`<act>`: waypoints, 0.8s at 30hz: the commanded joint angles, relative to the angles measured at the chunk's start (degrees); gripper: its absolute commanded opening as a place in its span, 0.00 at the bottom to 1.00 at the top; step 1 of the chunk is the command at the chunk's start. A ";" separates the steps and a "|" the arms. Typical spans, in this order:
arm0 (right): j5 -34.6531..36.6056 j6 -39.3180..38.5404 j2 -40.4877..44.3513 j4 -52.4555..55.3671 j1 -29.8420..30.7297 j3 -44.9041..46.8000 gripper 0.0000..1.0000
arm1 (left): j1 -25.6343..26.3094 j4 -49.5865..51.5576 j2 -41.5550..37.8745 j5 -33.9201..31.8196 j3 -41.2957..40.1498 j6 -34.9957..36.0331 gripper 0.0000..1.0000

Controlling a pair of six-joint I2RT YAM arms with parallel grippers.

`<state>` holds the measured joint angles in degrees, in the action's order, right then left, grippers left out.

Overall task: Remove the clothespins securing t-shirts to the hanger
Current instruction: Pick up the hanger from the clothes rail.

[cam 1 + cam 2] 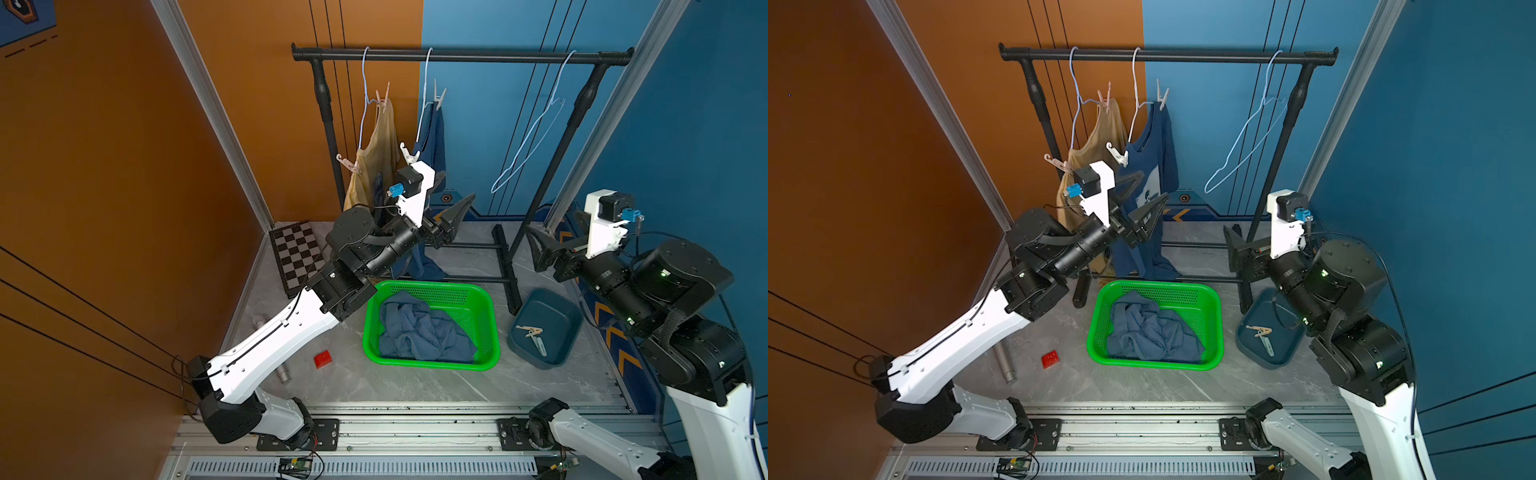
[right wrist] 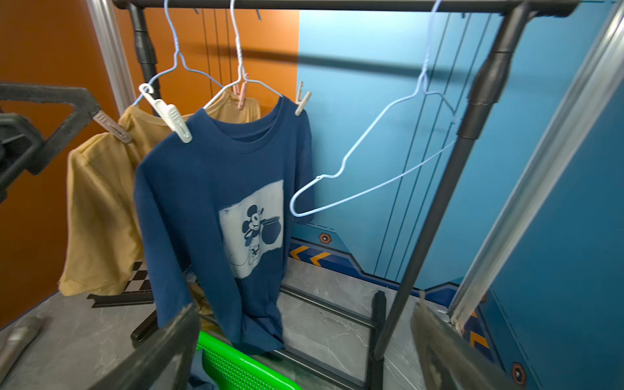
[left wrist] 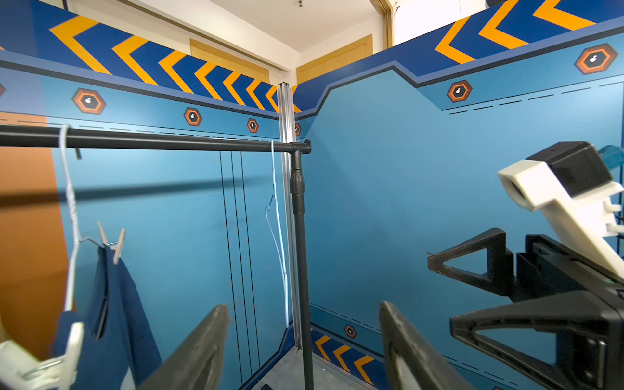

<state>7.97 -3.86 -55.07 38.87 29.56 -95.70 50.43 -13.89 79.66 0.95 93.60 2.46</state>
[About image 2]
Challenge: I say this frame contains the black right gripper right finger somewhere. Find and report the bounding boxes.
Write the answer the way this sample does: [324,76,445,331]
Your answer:
[410,290,522,389]

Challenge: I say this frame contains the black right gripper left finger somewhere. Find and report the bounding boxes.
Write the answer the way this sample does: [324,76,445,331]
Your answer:
[90,304,201,390]

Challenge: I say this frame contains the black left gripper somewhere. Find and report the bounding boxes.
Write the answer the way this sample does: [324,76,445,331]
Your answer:
[1,83,101,202]

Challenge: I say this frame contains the white clothespin front navy shirt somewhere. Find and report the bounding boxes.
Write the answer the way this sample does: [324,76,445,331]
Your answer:
[138,83,193,144]

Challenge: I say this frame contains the white clothespin navy shirt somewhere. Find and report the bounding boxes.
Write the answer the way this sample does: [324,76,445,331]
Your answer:
[138,83,193,144]
[295,81,312,116]

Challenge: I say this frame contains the white wire hanger navy shirt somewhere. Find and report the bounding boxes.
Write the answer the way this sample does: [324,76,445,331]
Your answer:
[203,0,283,109]

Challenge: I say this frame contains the navy printed t-shirt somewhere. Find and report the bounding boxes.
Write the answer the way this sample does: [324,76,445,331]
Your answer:
[134,97,313,354]

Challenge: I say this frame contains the light blue wire hanger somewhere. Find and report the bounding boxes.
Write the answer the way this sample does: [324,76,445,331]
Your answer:
[288,0,462,219]

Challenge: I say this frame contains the slate blue t-shirt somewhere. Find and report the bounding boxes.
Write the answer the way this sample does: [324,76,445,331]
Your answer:
[187,349,219,390]

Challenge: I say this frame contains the pink clothespin front tan shirt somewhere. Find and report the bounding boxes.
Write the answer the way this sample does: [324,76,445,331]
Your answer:
[93,110,133,144]

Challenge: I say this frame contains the pink clothespin tan shirt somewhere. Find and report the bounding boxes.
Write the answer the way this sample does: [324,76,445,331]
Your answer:
[93,110,133,144]
[232,73,249,111]

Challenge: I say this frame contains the green plastic basket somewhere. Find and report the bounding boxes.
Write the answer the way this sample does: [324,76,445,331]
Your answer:
[197,331,302,390]

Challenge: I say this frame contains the checkered chess board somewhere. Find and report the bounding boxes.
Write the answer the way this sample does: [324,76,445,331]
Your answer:
[124,261,151,293]

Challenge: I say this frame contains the black clothes rack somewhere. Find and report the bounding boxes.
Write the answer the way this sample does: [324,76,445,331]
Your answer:
[87,0,581,390]

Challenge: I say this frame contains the tan yellow t-shirt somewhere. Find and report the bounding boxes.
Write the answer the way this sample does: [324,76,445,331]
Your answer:
[58,90,263,318]

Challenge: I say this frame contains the silver metal cylinder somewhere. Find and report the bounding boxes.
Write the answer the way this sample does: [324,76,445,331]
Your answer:
[1,316,45,381]

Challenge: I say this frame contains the pink clothespin rear tan shirt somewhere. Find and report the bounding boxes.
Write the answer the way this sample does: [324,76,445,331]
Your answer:
[232,73,249,111]

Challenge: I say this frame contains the aluminium corner post left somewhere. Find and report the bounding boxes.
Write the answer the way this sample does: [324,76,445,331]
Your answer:
[86,0,137,115]

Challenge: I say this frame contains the aluminium corner post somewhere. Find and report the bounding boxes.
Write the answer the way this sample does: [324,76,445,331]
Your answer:
[449,1,623,331]
[86,0,137,115]

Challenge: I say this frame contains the white wire hanger tan shirt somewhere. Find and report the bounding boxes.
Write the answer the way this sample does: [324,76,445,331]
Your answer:
[133,0,223,106]

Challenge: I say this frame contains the aluminium corner post right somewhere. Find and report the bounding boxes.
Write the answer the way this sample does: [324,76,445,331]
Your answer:
[449,1,623,331]

